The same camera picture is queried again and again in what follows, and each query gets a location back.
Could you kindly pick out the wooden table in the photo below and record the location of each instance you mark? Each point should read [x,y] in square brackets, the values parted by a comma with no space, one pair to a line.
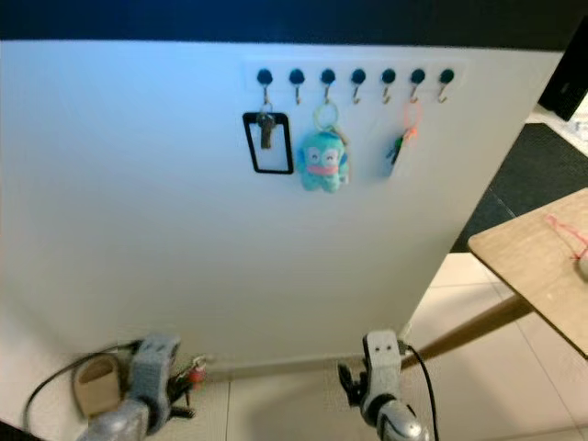
[533,253]

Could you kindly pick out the silver left arm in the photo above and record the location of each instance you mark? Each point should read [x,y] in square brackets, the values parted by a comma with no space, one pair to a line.
[124,427]

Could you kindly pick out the red tagged key bunch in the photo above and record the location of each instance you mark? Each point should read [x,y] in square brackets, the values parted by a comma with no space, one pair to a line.
[198,369]

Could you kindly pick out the white hook rail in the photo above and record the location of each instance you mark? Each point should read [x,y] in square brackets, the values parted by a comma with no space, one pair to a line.
[280,68]

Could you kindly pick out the blue knob metal hook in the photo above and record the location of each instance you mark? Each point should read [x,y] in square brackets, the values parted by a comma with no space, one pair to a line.
[357,74]
[328,75]
[388,74]
[417,74]
[265,76]
[296,75]
[446,74]

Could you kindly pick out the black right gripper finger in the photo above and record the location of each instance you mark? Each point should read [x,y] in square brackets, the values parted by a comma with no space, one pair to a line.
[347,377]

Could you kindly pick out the black frame holder with key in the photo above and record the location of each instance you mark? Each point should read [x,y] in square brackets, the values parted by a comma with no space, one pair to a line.
[266,131]

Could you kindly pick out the black carpet mat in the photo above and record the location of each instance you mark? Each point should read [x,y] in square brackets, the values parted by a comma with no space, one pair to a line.
[514,175]

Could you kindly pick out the silver right arm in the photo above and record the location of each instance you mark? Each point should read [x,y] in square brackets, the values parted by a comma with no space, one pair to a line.
[404,423]

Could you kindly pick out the beige slipper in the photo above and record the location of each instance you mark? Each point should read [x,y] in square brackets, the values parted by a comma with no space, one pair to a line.
[96,386]

